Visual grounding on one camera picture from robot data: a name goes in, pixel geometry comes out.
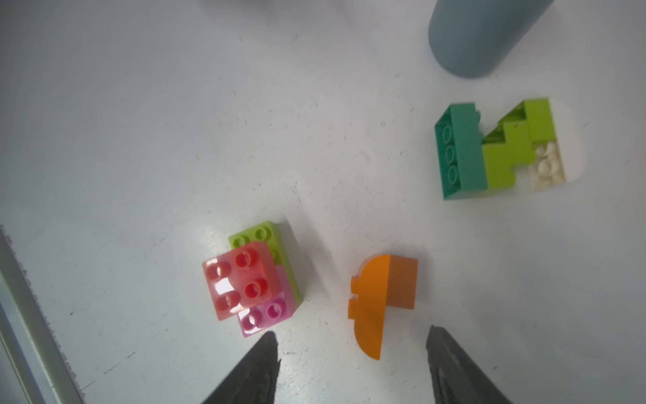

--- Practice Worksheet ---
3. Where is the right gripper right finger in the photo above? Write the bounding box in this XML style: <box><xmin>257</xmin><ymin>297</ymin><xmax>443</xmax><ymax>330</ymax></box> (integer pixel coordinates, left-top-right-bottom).
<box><xmin>427</xmin><ymin>326</ymin><xmax>511</xmax><ymax>404</ymax></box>

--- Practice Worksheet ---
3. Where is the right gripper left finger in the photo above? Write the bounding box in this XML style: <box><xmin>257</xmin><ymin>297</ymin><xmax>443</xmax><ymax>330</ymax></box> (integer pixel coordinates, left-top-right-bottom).
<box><xmin>203</xmin><ymin>331</ymin><xmax>280</xmax><ymax>404</ymax></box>

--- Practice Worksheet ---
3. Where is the pink square lego brick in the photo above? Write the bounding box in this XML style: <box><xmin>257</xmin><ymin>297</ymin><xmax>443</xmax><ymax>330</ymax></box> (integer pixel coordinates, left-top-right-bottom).
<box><xmin>237</xmin><ymin>265</ymin><xmax>298</xmax><ymax>338</ymax></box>

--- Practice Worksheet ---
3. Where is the red square lego brick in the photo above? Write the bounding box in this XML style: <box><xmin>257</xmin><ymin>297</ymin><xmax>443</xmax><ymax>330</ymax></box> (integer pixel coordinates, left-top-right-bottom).
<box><xmin>202</xmin><ymin>242</ymin><xmax>283</xmax><ymax>321</ymax></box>

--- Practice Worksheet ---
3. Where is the orange long lego brick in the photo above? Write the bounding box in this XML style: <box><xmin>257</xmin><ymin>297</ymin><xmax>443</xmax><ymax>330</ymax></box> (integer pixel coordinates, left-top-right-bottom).
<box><xmin>348</xmin><ymin>255</ymin><xmax>390</xmax><ymax>360</ymax></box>

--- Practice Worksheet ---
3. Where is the brown square lego brick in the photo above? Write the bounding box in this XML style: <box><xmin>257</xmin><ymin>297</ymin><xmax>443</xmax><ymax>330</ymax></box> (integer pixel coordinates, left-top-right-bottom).
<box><xmin>386</xmin><ymin>255</ymin><xmax>419</xmax><ymax>310</ymax></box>

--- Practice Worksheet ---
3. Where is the lime square lego brick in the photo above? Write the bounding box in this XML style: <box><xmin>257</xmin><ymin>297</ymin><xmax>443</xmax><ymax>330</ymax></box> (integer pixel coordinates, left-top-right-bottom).
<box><xmin>482</xmin><ymin>121</ymin><xmax>536</xmax><ymax>192</ymax></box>
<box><xmin>497</xmin><ymin>98</ymin><xmax>556</xmax><ymax>144</ymax></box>

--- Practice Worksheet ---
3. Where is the white long lego brick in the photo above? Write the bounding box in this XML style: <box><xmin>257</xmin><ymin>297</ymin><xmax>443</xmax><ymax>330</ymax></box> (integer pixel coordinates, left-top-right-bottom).
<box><xmin>528</xmin><ymin>98</ymin><xmax>586</xmax><ymax>191</ymax></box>

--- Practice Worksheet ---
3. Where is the dark green long lego brick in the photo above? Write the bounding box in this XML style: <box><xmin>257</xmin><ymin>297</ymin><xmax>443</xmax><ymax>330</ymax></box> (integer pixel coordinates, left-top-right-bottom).
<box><xmin>434</xmin><ymin>103</ymin><xmax>488</xmax><ymax>200</ymax></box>

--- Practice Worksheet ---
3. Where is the teal ceramic cup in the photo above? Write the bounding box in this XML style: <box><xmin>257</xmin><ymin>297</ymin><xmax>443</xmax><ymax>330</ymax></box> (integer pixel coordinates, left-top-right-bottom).
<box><xmin>428</xmin><ymin>0</ymin><xmax>553</xmax><ymax>78</ymax></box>

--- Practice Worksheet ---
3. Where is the aluminium front rail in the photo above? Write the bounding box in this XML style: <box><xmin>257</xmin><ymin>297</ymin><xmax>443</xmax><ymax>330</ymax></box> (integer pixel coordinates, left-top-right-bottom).
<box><xmin>1</xmin><ymin>234</ymin><xmax>83</xmax><ymax>403</ymax></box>

